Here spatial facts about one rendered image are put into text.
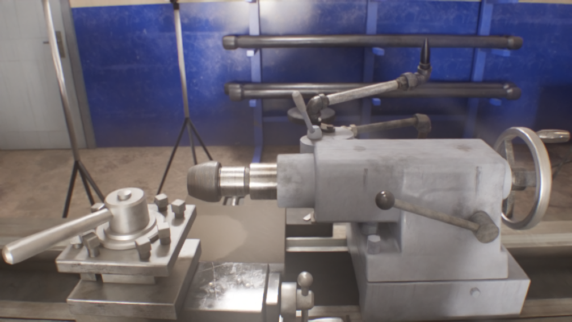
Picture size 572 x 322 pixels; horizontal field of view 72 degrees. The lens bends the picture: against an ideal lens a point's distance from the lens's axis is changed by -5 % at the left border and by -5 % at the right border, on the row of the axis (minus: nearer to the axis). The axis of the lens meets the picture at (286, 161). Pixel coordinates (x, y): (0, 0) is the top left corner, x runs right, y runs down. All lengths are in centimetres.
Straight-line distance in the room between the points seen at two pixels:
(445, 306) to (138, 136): 371
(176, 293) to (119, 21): 359
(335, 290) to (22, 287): 86
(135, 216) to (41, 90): 393
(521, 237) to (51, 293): 129
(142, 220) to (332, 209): 37
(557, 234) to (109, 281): 112
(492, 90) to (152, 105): 304
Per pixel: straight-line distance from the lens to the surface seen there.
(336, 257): 112
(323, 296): 114
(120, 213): 63
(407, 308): 91
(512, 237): 127
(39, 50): 443
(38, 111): 461
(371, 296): 87
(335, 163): 80
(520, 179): 96
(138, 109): 421
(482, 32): 404
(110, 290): 68
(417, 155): 85
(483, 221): 86
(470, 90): 372
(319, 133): 90
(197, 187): 86
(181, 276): 68
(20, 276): 141
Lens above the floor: 148
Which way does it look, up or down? 23 degrees down
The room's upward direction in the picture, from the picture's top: 1 degrees counter-clockwise
